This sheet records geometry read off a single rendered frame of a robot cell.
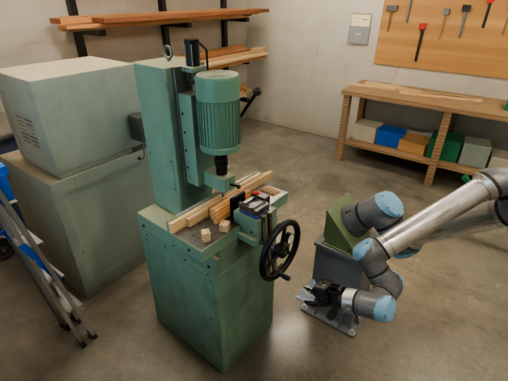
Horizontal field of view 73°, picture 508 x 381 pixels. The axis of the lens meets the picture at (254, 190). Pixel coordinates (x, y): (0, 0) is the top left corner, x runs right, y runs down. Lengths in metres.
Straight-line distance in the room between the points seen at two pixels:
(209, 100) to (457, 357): 1.95
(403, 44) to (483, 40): 0.75
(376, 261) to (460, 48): 3.29
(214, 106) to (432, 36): 3.33
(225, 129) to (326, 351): 1.42
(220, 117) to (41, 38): 2.46
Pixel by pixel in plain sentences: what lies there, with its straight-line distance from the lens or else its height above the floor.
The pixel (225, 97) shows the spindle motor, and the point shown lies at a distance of 1.35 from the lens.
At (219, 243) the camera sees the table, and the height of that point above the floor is 0.88.
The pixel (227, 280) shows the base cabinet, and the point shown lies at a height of 0.64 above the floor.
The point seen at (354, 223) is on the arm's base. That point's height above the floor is 0.72.
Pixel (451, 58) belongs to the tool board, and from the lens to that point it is 4.36.
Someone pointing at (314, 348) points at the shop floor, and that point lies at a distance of 2.21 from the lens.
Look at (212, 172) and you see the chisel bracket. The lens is 1.57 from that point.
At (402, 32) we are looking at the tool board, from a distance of 4.44.
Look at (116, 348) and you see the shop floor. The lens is 2.32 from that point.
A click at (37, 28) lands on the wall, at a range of 3.60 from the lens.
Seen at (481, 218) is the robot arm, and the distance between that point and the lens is 1.60.
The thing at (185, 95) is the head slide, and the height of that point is 1.42.
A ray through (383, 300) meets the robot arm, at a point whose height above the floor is 0.89.
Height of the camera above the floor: 1.78
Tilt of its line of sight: 30 degrees down
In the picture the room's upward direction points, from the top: straight up
